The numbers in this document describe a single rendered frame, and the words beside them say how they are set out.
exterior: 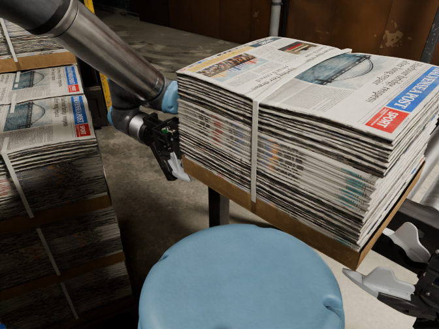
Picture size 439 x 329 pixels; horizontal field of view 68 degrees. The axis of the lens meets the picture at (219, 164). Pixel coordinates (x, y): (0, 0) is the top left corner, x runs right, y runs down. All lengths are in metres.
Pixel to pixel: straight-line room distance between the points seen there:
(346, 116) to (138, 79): 0.42
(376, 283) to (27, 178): 0.74
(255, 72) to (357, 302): 1.16
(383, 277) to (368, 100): 0.24
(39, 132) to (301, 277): 0.77
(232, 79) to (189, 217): 1.28
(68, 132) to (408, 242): 0.74
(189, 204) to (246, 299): 1.65
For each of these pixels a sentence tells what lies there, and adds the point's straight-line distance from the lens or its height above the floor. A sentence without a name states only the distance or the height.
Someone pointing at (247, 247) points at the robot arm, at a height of 1.04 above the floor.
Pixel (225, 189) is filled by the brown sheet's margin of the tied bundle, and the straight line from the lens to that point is 0.62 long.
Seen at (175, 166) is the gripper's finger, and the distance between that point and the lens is 0.72.
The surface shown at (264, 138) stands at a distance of 0.49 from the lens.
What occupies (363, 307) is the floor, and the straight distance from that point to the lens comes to 1.53.
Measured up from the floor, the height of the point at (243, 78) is 1.02.
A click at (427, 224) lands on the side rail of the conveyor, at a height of 0.80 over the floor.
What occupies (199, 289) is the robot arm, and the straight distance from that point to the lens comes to 0.19.
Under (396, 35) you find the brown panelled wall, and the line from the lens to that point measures 3.92.
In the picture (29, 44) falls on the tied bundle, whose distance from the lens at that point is 1.33.
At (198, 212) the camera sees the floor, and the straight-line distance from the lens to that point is 1.77.
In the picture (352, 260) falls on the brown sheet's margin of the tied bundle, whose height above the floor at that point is 0.82.
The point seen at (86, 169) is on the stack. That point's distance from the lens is 0.87.
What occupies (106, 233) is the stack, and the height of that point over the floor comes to 0.51.
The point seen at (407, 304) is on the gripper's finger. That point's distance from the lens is 0.55.
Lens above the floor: 1.20
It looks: 34 degrees down
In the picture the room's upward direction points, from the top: straight up
